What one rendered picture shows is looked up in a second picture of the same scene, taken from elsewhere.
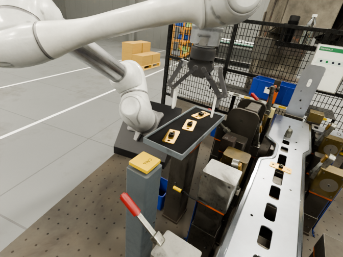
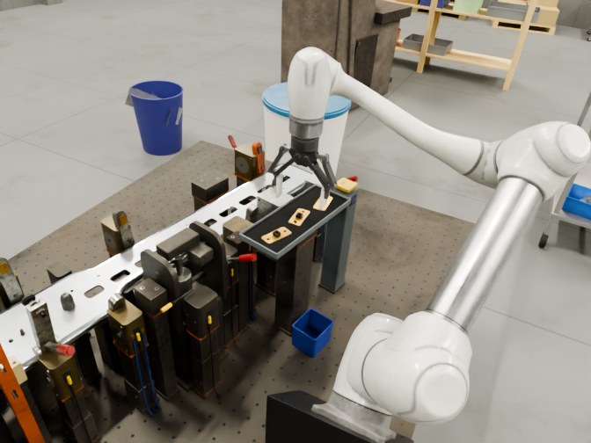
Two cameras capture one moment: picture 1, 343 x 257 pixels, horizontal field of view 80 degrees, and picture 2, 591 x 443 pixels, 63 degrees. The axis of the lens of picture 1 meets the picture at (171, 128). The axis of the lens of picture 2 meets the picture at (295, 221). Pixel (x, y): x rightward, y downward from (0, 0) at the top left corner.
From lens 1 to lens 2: 1.88 m
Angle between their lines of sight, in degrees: 116
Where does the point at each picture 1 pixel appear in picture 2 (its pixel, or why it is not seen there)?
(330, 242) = (207, 185)
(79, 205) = not seen: hidden behind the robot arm
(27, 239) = not seen: hidden behind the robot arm
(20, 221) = not seen: outside the picture
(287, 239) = (231, 197)
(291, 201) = (198, 216)
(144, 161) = (346, 183)
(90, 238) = (383, 302)
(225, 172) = (273, 195)
